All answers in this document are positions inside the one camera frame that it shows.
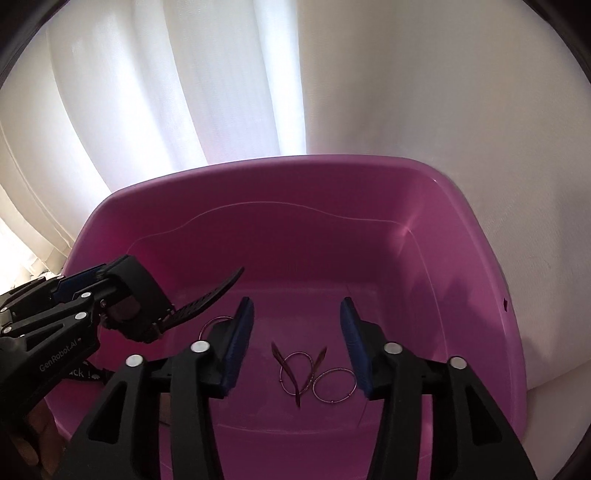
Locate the black wrist watch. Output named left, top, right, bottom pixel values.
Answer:
left=97, top=255, right=245, bottom=344

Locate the large silver bangle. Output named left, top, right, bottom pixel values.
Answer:
left=197, top=315, right=233, bottom=341

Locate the small silver ring bracelet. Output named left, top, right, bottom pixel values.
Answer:
left=278, top=351, right=317, bottom=397

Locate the brown snap hair clip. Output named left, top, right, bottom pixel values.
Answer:
left=270, top=342, right=328, bottom=409

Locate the pink plastic bin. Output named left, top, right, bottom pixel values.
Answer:
left=64, top=155, right=527, bottom=479

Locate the black patterned ribbon band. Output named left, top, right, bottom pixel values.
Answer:
left=67, top=361, right=103, bottom=382

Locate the person left hand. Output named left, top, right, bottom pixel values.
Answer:
left=11, top=400, right=67, bottom=479

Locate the white curtain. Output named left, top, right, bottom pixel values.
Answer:
left=1, top=1, right=590, bottom=400

